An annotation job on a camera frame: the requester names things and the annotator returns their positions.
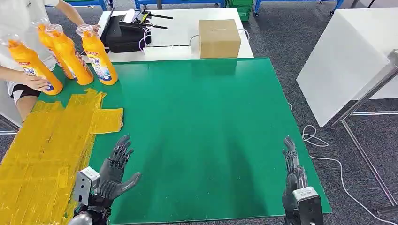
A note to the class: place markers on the person's right hand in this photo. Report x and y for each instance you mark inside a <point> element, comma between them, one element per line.
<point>35,83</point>

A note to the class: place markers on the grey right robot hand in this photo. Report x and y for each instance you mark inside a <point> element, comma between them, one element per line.
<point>290,183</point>

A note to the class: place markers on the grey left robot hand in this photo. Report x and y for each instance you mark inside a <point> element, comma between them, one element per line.
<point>112,180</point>

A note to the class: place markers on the orange drink bottle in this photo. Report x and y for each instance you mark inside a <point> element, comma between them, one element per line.
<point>98,51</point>
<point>46,40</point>
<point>28,62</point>
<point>70,56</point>

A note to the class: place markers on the white chair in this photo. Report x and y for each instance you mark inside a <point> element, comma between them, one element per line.
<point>7,108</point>

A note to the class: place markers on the person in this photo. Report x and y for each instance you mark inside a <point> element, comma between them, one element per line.
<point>18,18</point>

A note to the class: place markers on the yellow plastic sheet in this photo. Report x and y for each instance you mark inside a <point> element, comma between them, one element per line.
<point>37,161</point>

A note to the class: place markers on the black carrying case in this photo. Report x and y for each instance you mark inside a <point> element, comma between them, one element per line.
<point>122,40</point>

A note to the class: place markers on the black remote controller with antennas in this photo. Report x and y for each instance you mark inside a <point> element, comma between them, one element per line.
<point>132,24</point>

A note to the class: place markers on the green table mat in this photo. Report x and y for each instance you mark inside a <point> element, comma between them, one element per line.
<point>202,108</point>

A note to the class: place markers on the large white board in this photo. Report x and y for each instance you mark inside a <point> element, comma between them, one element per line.
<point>342,62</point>

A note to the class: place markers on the white table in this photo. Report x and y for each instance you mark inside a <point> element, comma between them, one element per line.
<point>180,21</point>

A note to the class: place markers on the brown cardboard box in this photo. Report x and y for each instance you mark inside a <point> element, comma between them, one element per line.
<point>219,40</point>

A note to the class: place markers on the green plastic crate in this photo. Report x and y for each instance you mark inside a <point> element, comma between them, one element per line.
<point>242,11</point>

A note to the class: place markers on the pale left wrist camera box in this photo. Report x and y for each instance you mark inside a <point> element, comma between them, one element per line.
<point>85,186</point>

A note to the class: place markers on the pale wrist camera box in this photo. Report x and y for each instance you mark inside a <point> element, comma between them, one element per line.
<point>307,206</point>
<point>85,186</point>

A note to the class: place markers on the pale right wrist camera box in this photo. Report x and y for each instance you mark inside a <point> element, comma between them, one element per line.
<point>307,206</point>

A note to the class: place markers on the blue metal frame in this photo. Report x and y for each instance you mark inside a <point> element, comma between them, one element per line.
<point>93,2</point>
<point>295,1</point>
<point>180,2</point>

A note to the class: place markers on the metal stand frame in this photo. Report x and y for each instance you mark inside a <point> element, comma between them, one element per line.
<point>367,94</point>

